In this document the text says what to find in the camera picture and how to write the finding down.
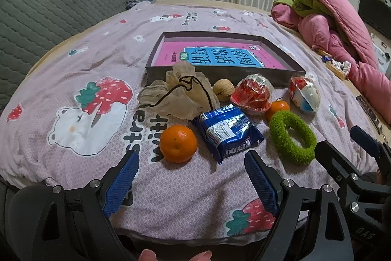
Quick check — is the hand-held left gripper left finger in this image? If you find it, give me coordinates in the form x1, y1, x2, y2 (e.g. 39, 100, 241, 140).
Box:
52, 150, 141, 261

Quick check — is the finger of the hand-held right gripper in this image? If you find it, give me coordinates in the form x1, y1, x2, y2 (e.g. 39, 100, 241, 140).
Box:
315, 141, 359, 185
350, 125, 391, 164

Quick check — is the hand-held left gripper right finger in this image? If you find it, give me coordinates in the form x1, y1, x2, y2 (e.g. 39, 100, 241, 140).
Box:
244, 150, 355, 261

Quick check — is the green fuzzy ring scrunchie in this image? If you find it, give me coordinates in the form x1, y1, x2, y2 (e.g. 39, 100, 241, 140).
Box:
269, 111, 317, 165

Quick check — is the blue cookie packet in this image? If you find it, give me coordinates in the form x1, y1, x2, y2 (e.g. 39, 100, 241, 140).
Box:
188, 105, 265, 164

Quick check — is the red white toy egg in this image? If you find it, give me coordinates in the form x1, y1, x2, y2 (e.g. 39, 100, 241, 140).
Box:
289, 75, 321, 114
230, 74, 273, 115

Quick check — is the orange mandarin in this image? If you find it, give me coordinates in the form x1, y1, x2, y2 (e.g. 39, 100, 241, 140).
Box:
265, 100, 291, 122
159, 125, 198, 164

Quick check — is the beige mesh drawstring bag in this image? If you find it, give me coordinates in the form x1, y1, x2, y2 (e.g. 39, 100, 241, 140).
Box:
137, 62, 221, 120

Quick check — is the walnut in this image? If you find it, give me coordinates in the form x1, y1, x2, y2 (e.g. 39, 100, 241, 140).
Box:
213, 79, 235, 102

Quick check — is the shallow grey cardboard box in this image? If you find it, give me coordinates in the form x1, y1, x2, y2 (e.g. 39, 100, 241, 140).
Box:
145, 32, 307, 88

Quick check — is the person's left hand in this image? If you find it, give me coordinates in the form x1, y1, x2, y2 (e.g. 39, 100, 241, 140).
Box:
137, 250, 213, 261

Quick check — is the white patterned scrunchie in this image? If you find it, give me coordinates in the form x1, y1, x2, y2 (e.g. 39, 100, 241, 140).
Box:
334, 60, 352, 73

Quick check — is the white tv cabinet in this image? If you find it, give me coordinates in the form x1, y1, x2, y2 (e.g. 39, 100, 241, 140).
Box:
369, 32, 391, 79

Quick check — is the pink quilt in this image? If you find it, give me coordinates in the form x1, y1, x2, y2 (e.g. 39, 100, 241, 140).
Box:
271, 0, 391, 124

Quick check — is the strawberry bear printed blanket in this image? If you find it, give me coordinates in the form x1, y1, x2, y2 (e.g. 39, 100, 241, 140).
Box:
0, 0, 381, 241

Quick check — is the black television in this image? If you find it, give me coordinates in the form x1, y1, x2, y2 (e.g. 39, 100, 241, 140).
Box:
358, 0, 391, 40

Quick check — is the green garment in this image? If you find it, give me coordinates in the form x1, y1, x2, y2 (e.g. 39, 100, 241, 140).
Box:
273, 0, 337, 20

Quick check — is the blue grey knitted cloth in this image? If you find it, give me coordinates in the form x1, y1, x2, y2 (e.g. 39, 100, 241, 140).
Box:
125, 0, 156, 10

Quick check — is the grey quilted headboard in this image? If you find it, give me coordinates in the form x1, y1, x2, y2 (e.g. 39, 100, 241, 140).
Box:
0, 0, 144, 115

